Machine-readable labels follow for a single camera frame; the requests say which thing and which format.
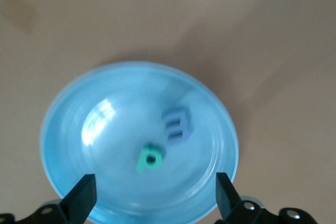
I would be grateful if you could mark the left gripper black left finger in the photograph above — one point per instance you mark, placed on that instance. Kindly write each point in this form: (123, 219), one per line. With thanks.
(78, 203)

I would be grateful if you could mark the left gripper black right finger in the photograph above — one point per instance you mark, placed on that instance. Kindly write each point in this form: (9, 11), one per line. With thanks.
(227, 200)

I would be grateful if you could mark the green foam letter P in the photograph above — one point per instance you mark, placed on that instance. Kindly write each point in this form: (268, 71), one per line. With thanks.
(141, 165)

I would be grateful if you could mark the blue foam letter E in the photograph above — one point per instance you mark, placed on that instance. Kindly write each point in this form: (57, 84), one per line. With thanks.
(187, 124)

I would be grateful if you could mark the blue round plate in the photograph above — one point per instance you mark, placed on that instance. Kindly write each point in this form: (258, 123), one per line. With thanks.
(78, 155)

